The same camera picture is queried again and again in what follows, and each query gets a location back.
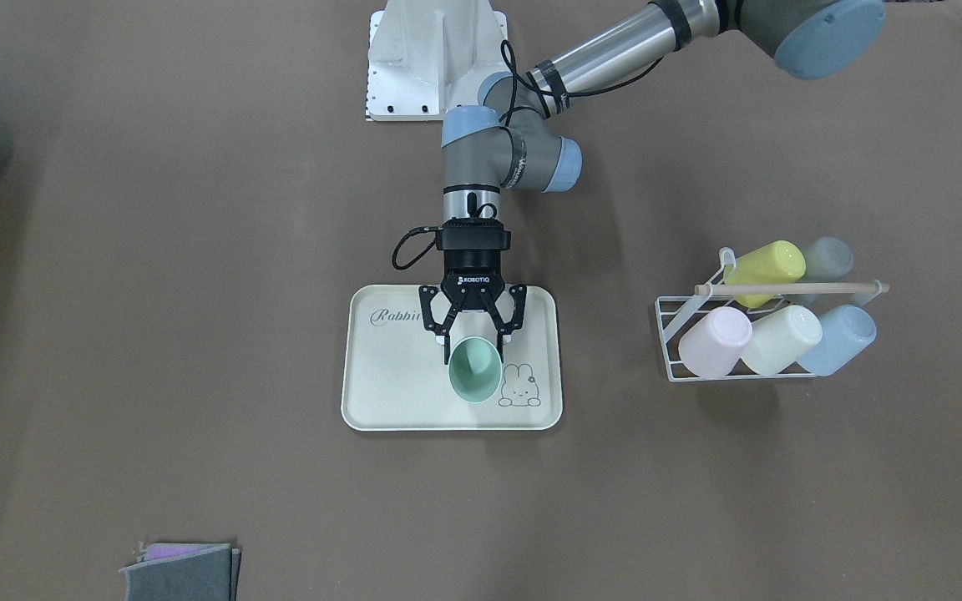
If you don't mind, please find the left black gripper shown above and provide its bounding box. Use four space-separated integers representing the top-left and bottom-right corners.
418 220 528 365

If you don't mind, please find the green cup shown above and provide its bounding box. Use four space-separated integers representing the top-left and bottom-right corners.
448 337 503 403

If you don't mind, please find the cream rabbit tray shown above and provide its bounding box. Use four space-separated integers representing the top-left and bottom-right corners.
342 285 564 431

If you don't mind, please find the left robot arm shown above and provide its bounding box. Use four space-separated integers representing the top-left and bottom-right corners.
419 1 886 361

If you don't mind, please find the pink cup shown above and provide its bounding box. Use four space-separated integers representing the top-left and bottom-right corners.
678 306 753 379

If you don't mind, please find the cream cup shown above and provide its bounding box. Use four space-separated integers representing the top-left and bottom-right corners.
741 305 823 376

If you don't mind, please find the yellow cup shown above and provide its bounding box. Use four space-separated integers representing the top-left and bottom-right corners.
724 240 806 285

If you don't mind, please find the grey cup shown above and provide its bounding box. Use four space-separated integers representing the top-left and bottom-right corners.
795 236 854 284

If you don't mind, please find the blue cup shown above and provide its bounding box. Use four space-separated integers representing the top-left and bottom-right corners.
797 305 877 376

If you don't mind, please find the grey folded cloth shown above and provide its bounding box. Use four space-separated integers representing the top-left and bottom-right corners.
119 543 241 600

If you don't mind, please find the white wire cup rack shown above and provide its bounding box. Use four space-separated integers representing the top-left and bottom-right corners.
654 247 824 382

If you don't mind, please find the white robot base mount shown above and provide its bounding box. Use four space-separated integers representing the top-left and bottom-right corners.
364 1 508 122

